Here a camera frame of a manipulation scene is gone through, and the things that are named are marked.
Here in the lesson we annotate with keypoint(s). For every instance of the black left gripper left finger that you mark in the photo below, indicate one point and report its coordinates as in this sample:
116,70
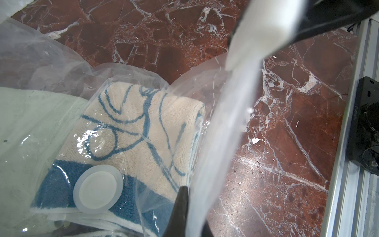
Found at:
177,222

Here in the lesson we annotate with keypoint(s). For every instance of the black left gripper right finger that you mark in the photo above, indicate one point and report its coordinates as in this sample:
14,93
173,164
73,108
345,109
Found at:
206,231

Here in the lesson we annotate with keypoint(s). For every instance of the blue white striped towel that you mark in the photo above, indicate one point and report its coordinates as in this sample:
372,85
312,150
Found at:
149,135

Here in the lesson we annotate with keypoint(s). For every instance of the clear plastic vacuum bag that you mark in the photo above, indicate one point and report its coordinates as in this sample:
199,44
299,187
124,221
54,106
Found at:
33,61

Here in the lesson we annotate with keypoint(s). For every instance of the cream towel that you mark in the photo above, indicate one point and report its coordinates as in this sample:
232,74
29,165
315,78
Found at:
34,125

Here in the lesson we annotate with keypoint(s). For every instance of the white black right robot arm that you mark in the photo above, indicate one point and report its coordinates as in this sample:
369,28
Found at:
266,26

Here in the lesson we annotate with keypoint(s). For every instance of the white vacuum bag valve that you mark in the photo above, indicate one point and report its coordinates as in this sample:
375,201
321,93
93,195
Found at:
98,189

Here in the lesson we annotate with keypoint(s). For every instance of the aluminium frame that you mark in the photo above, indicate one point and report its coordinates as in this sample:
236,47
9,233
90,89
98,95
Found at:
352,208

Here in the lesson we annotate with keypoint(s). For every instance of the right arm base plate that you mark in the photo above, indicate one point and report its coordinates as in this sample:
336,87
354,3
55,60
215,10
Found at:
363,140

